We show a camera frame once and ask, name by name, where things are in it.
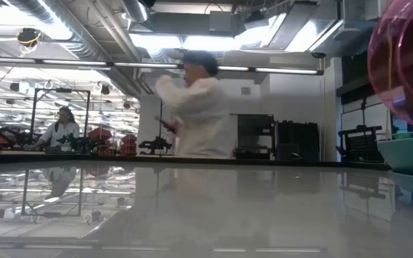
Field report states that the translucent pink plastic plate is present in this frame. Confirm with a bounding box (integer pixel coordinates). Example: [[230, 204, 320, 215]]
[[366, 0, 413, 132]]

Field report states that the teal bowl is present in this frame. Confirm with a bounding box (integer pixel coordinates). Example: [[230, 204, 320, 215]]
[[377, 135, 413, 179]]

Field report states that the stack of red bins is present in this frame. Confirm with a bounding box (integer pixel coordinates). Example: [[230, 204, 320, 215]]
[[120, 133, 138, 156]]

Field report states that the person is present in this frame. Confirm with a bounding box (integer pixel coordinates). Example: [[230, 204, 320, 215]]
[[30, 106, 81, 151], [154, 50, 234, 159]]

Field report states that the black shelf unit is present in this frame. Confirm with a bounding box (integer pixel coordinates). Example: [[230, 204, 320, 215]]
[[233, 113, 276, 161]]

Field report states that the overhead LED light bar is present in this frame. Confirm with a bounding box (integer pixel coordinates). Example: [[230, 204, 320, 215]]
[[0, 56, 325, 77]]

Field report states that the black cabinet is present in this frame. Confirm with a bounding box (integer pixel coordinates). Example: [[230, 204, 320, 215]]
[[277, 120, 321, 162]]

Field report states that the red storage bin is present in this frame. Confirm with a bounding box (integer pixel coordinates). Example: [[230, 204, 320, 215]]
[[87, 127, 114, 142]]

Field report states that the black station frame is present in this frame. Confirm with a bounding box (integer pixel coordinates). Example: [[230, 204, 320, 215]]
[[158, 99, 164, 156], [29, 87, 92, 146]]

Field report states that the rectangular metal ventilation duct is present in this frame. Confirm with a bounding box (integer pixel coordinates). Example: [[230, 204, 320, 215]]
[[129, 0, 346, 54]]

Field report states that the black table edge frame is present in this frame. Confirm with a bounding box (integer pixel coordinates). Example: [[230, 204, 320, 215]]
[[0, 152, 392, 172]]

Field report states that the round silver ventilation duct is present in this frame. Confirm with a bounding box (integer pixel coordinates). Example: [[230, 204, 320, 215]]
[[5, 0, 143, 97], [122, 0, 151, 23]]

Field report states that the black wire cart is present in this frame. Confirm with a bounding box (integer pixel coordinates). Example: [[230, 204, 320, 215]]
[[337, 124, 385, 163]]

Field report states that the black yellow cable reel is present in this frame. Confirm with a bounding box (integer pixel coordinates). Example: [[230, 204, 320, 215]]
[[16, 27, 43, 48]]

